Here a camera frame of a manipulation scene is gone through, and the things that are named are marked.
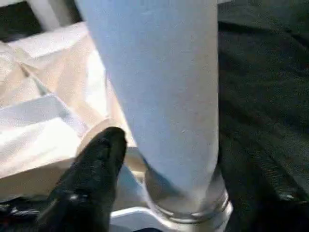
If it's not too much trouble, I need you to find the white plastic table leg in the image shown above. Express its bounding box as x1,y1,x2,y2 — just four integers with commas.
74,0,230,222
33,0,82,32

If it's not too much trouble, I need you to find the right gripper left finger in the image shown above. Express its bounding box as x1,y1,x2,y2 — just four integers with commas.
36,127,128,232

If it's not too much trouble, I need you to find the white plastic table top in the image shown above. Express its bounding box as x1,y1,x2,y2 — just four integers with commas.
0,20,234,232

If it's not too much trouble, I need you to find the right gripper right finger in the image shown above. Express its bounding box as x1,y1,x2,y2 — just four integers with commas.
218,152,309,232

